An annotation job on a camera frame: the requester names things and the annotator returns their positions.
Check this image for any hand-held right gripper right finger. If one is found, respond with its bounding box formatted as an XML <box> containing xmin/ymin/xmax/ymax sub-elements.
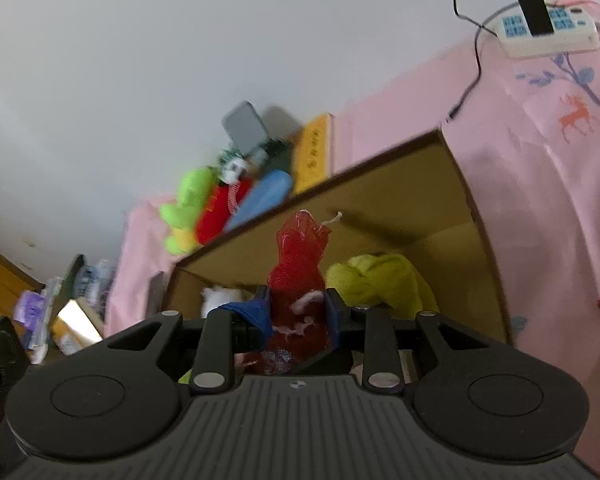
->
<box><xmin>324</xmin><ymin>287</ymin><xmax>490</xmax><ymax>395</ymax></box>

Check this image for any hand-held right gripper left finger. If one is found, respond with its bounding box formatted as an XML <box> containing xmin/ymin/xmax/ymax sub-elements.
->
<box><xmin>104</xmin><ymin>285</ymin><xmax>276</xmax><ymax>395</ymax></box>

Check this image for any red mesh pouch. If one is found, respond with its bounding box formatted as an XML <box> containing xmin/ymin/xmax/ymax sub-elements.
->
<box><xmin>237</xmin><ymin>210</ymin><xmax>343</xmax><ymax>376</ymax></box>

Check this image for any cardboard box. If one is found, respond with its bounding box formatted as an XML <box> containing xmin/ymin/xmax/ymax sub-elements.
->
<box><xmin>160</xmin><ymin>127</ymin><xmax>516</xmax><ymax>377</ymax></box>

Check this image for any green soft toy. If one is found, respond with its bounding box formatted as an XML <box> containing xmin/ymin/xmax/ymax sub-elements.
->
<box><xmin>325</xmin><ymin>254</ymin><xmax>441</xmax><ymax>322</ymax></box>

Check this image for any blue soft item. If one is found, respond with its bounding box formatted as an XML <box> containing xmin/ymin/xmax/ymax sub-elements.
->
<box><xmin>222</xmin><ymin>169</ymin><xmax>293</xmax><ymax>233</ymax></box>

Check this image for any white plush toy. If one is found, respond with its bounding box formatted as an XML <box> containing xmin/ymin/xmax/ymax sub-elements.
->
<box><xmin>200</xmin><ymin>285</ymin><xmax>256</xmax><ymax>318</ymax></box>

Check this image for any purple packet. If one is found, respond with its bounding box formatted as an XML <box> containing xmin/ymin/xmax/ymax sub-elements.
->
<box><xmin>14</xmin><ymin>290</ymin><xmax>48</xmax><ymax>331</ymax></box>

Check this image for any wooden cabinet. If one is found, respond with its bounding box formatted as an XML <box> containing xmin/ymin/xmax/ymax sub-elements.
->
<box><xmin>0</xmin><ymin>237</ymin><xmax>46</xmax><ymax>322</ymax></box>

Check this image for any yellow and white tissue box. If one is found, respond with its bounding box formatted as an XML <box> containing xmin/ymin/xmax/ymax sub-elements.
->
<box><xmin>50</xmin><ymin>299</ymin><xmax>103</xmax><ymax>356</ymax></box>

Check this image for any dark flat smartphone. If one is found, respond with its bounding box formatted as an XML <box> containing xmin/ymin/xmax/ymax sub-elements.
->
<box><xmin>147</xmin><ymin>272</ymin><xmax>168</xmax><ymax>331</ymax></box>

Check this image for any dark green item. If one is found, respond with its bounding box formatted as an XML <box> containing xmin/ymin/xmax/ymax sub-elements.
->
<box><xmin>60</xmin><ymin>254</ymin><xmax>87</xmax><ymax>311</ymax></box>

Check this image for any red plush toy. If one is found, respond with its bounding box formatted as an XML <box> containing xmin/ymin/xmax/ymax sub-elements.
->
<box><xmin>195</xmin><ymin>180</ymin><xmax>253</xmax><ymax>247</ymax></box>

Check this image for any patterned plastic bag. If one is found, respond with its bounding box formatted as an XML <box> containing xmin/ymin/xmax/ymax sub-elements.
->
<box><xmin>77</xmin><ymin>259</ymin><xmax>116</xmax><ymax>311</ymax></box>

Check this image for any green and yellow plush toy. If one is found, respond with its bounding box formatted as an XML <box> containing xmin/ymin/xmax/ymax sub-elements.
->
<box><xmin>159</xmin><ymin>166</ymin><xmax>218</xmax><ymax>256</ymax></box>

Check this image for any small panda toy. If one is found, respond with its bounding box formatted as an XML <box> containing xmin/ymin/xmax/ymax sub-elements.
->
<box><xmin>217</xmin><ymin>152</ymin><xmax>248</xmax><ymax>186</ymax></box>

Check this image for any dark phone stand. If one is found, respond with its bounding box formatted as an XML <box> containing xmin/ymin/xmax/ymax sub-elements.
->
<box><xmin>247</xmin><ymin>137</ymin><xmax>293</xmax><ymax>196</ymax></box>

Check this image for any yellow book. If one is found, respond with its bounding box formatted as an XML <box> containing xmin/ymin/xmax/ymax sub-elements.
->
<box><xmin>291</xmin><ymin>114</ymin><xmax>336</xmax><ymax>196</ymax></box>

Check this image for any smartphone on stand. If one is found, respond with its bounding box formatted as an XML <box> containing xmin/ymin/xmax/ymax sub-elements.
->
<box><xmin>221</xmin><ymin>101</ymin><xmax>272</xmax><ymax>158</ymax></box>

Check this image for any pink printed bedsheet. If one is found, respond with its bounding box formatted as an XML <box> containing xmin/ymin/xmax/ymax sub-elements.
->
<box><xmin>102</xmin><ymin>0</ymin><xmax>600</xmax><ymax>480</ymax></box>

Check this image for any black charger plug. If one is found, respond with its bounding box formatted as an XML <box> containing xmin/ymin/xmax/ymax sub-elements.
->
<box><xmin>512</xmin><ymin>0</ymin><xmax>556</xmax><ymax>38</ymax></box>

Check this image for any white power strip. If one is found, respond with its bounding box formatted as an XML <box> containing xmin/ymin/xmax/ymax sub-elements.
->
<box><xmin>490</xmin><ymin>0</ymin><xmax>600</xmax><ymax>59</ymax></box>

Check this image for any black charging cable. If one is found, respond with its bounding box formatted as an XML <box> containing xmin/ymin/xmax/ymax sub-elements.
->
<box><xmin>445</xmin><ymin>0</ymin><xmax>527</xmax><ymax>122</ymax></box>

